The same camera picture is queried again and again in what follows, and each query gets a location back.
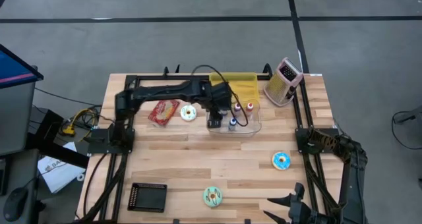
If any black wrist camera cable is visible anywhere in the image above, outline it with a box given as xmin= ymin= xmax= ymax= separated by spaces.
xmin=190 ymin=64 xmax=249 ymax=128

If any white frosted toy donut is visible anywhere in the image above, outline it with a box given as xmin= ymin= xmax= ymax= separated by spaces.
xmin=179 ymin=104 xmax=198 ymax=122

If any black floor cable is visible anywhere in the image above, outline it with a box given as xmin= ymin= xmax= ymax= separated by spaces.
xmin=391 ymin=110 xmax=422 ymax=151

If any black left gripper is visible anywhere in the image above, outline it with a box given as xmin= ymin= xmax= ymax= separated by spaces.
xmin=207 ymin=82 xmax=234 ymax=129

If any yellow cable bundle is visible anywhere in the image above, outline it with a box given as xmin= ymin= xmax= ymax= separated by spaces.
xmin=59 ymin=107 xmax=100 ymax=138

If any pink-trimmed metal box grater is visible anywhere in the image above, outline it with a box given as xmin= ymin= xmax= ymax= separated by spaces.
xmin=262 ymin=57 xmax=303 ymax=107

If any red snack packet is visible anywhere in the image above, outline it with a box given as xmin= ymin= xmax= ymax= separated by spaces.
xmin=147 ymin=99 xmax=181 ymax=127

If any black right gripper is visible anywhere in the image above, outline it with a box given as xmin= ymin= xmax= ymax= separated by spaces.
xmin=262 ymin=182 xmax=319 ymax=224

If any green frosted toy donut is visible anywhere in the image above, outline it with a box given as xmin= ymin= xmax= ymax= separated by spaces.
xmin=202 ymin=186 xmax=224 ymax=208

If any clear plastic container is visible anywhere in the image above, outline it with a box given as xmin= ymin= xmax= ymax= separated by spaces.
xmin=206 ymin=98 xmax=262 ymax=138

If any black perforated square tray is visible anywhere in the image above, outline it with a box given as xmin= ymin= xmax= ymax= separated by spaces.
xmin=127 ymin=182 xmax=168 ymax=213

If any blue frosted toy donut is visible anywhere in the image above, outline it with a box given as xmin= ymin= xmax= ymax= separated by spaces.
xmin=271 ymin=151 xmax=292 ymax=171

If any monitor with blue screen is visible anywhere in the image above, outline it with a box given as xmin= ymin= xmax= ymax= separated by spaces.
xmin=0 ymin=44 xmax=44 ymax=90

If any white printed paper sheet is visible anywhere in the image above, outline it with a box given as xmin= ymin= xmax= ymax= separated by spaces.
xmin=37 ymin=141 xmax=87 ymax=194

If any black computer mouse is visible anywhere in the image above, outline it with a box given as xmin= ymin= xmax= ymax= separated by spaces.
xmin=3 ymin=186 xmax=29 ymax=223

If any yellow cloth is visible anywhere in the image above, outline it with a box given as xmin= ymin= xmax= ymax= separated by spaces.
xmin=209 ymin=72 xmax=260 ymax=108

